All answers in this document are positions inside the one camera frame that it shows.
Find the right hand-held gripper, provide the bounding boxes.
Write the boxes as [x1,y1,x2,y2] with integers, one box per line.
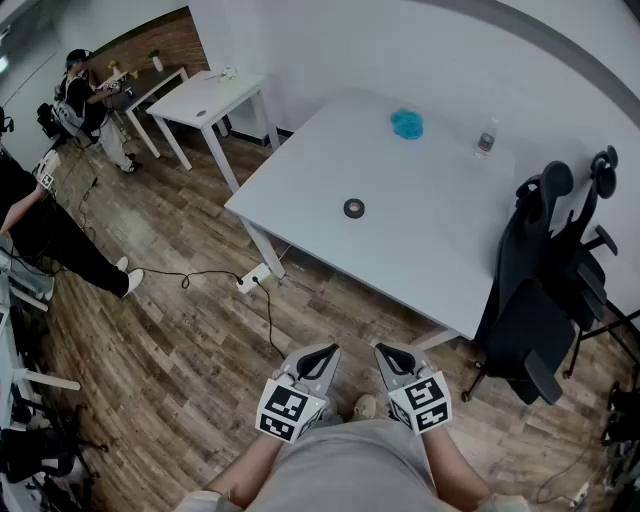
[374,342,454,435]

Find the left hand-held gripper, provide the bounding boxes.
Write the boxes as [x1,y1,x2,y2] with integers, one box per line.
[255,343,342,445]

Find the person's right forearm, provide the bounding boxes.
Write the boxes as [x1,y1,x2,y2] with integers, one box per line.
[422,424,492,501]

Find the person's left forearm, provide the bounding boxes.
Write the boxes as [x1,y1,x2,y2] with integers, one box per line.
[204,429,282,507]

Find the white table leg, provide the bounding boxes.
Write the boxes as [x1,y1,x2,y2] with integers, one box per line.
[412,327,461,351]
[242,219,286,280]

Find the person's beige shoe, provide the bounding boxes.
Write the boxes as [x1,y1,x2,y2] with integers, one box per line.
[352,393,377,421]

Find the person's grey shirt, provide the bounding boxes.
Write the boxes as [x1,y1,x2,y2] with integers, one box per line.
[174,418,531,512]

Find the black office chair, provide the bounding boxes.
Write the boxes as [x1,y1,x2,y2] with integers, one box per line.
[549,144,640,381]
[467,160,584,406]

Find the clear plastic water bottle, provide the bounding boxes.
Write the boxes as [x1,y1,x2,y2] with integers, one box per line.
[473,117,500,160]

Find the blue fluffy cloth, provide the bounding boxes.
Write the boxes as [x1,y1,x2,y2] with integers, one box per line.
[389,107,425,141]

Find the small white table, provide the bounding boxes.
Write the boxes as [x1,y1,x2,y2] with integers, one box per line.
[145,70,281,194]

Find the dark-topped white-framed table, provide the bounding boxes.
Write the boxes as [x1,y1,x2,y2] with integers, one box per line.
[107,66,190,159]

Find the black floor cable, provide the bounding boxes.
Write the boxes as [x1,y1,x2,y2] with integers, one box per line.
[142,267,286,361]

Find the white frame desk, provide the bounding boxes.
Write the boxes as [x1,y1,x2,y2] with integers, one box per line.
[0,244,81,431]

